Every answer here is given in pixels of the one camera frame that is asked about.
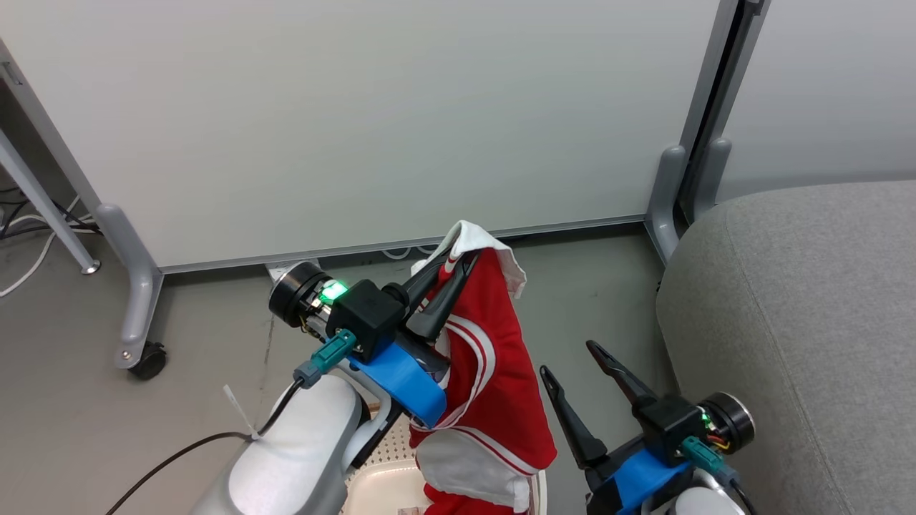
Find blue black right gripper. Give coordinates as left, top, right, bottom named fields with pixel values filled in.
left=539, top=340, right=756, bottom=515

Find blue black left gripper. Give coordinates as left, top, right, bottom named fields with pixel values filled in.
left=269, top=250, right=480, bottom=430

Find red and white garment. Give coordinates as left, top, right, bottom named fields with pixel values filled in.
left=409, top=220, right=557, bottom=515

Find cream perforated laundry basket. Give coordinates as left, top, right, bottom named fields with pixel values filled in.
left=342, top=411, right=548, bottom=515

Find white power strip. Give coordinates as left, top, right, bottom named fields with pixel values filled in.
left=265, top=259, right=323, bottom=283

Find wide white partition panel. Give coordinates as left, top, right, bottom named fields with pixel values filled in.
left=0, top=0, right=738, bottom=275

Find grey fabric sofa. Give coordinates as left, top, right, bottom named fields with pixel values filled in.
left=656, top=180, right=916, bottom=515

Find white zip tie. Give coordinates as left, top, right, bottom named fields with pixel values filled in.
left=222, top=384, right=262, bottom=441

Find short grey partition foot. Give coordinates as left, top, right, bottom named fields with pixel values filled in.
left=691, top=137, right=732, bottom=222
left=646, top=145, right=688, bottom=264

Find black caster wheel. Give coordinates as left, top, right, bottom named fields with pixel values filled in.
left=129, top=341, right=168, bottom=381

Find long grey partition leg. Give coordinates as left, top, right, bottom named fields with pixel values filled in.
left=95, top=204, right=164, bottom=369

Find narrow white partition panel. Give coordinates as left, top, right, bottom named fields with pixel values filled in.
left=716, top=0, right=916, bottom=205

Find grey metal table leg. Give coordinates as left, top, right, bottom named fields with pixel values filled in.
left=0, top=129, right=101, bottom=275

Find teal right cable connector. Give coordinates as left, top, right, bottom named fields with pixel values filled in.
left=680, top=436, right=741, bottom=487

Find teal cable connector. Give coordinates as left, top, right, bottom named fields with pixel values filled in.
left=680, top=436, right=741, bottom=487
left=293, top=329, right=357, bottom=391

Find teal left cable connector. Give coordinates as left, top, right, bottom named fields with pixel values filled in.
left=293, top=329, right=357, bottom=391

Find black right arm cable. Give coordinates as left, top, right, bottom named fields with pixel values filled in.
left=729, top=481, right=759, bottom=515

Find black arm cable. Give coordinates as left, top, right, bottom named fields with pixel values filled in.
left=729, top=481, right=759, bottom=515
left=106, top=378, right=305, bottom=515

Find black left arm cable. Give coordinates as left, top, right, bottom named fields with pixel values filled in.
left=106, top=378, right=305, bottom=515

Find black floor cables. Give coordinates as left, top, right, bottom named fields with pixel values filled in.
left=0, top=187, right=101, bottom=240

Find white floor cable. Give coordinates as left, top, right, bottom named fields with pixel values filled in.
left=0, top=195, right=97, bottom=298

